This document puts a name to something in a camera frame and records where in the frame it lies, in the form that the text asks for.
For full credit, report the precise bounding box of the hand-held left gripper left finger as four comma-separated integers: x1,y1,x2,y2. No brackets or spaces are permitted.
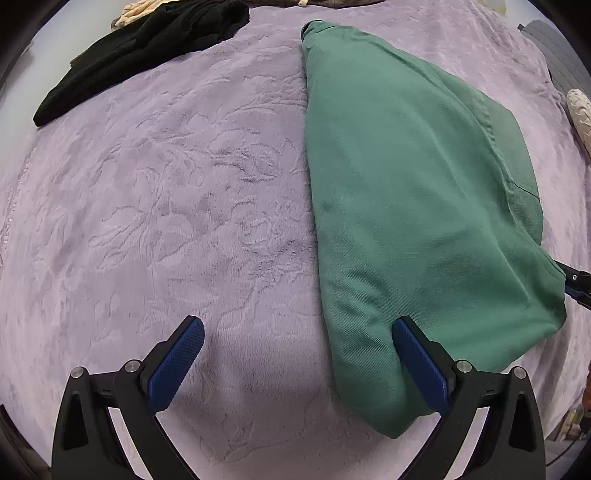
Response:
52,315,206,480

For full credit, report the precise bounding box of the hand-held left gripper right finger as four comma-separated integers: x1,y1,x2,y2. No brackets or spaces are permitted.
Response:
392,315,546,480

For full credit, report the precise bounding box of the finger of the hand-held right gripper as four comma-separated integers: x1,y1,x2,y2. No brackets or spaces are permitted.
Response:
554,260,591,311

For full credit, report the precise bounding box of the green work jacket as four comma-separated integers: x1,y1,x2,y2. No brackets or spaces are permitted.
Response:
300,19,568,439

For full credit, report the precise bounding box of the purple embossed blanket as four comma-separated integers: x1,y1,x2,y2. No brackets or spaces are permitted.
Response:
0,0,591,480

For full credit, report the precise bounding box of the white textured pillow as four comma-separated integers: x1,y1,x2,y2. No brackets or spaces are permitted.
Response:
566,89,591,160

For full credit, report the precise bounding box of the grey quilted cushion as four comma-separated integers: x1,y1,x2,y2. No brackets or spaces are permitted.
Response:
519,21,591,93

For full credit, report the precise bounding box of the black cloth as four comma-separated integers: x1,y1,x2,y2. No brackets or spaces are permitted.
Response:
33,0,250,127

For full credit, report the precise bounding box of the beige striped cloth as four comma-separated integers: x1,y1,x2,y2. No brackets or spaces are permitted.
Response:
111,0,176,28

